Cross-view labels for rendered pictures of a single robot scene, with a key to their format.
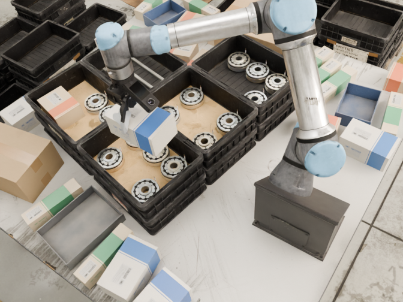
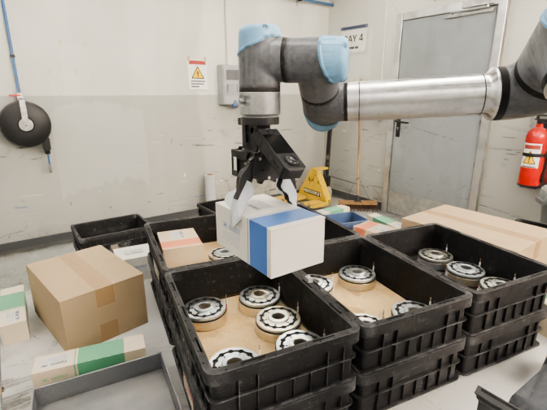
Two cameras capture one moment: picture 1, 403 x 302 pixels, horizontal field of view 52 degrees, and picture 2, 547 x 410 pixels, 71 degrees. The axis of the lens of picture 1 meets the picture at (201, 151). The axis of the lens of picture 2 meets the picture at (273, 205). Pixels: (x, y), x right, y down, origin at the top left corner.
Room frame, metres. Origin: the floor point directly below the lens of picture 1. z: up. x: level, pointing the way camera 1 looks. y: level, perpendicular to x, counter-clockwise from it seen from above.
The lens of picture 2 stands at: (0.24, 0.00, 1.35)
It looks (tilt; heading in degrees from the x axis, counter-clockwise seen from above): 16 degrees down; 14
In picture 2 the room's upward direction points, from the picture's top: straight up
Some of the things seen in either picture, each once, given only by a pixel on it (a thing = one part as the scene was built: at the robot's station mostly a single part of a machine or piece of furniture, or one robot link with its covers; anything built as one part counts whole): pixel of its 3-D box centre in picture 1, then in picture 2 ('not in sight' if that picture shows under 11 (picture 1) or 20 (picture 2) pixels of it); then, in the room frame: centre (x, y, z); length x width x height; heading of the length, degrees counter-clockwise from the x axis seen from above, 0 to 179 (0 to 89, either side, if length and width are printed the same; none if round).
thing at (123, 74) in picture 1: (119, 68); (258, 105); (0.94, 0.20, 1.33); 0.08 x 0.08 x 0.05
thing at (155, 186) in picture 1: (145, 190); (234, 365); (0.81, 0.22, 0.86); 0.10 x 0.10 x 0.01
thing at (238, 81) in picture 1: (247, 76); (448, 271); (1.31, -0.24, 0.87); 0.40 x 0.30 x 0.11; 39
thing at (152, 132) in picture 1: (141, 124); (267, 230); (0.92, 0.19, 1.09); 0.20 x 0.12 x 0.09; 49
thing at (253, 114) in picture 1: (197, 107); (363, 275); (1.13, 0.00, 0.92); 0.40 x 0.30 x 0.02; 39
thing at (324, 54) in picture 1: (312, 65); not in sight; (1.48, -0.59, 0.73); 0.24 x 0.06 x 0.06; 125
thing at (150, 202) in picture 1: (138, 152); (250, 301); (0.94, 0.23, 0.92); 0.40 x 0.30 x 0.02; 39
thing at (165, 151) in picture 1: (155, 151); (277, 318); (0.98, 0.18, 0.86); 0.10 x 0.10 x 0.01
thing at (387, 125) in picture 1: (391, 116); not in sight; (1.10, -0.83, 0.73); 0.24 x 0.06 x 0.06; 149
